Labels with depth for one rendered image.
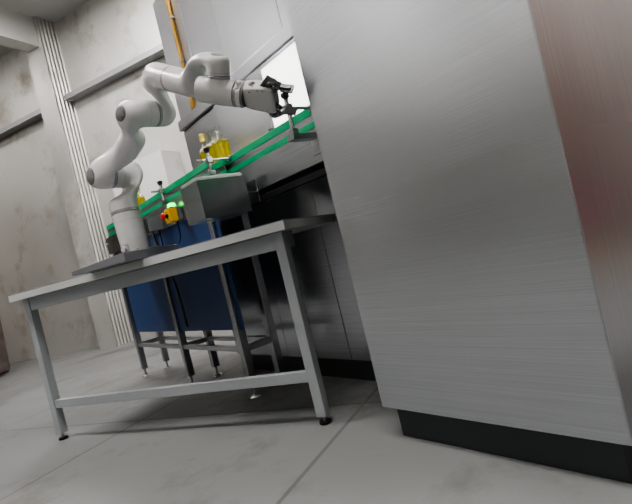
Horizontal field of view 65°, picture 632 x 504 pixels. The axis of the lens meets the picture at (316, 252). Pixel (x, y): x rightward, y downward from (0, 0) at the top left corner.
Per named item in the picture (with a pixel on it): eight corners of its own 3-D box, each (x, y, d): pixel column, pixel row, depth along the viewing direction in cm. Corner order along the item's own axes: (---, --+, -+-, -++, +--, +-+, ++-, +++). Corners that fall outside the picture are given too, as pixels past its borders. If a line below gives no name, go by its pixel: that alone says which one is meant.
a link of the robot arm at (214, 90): (241, 75, 159) (240, 104, 163) (202, 71, 161) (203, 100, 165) (231, 78, 152) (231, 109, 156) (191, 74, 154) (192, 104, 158)
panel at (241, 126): (339, 105, 194) (319, 21, 194) (334, 105, 192) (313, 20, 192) (232, 167, 265) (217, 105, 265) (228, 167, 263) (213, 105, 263)
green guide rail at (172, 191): (214, 176, 226) (210, 159, 226) (212, 176, 225) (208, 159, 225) (110, 236, 364) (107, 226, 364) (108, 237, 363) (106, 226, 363)
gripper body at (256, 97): (243, 73, 154) (277, 77, 153) (249, 98, 163) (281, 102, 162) (235, 90, 151) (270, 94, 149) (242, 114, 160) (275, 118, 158)
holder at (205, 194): (263, 208, 212) (254, 173, 212) (205, 218, 195) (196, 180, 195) (243, 216, 226) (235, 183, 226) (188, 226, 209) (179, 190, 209)
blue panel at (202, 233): (254, 236, 241) (246, 201, 241) (223, 242, 230) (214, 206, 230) (147, 270, 366) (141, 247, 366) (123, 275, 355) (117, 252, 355)
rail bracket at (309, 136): (326, 151, 177) (312, 90, 177) (289, 154, 167) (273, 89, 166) (318, 155, 181) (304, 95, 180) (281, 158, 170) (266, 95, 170)
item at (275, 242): (328, 425, 176) (281, 230, 175) (56, 441, 242) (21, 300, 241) (338, 414, 184) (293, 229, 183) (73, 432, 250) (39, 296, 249)
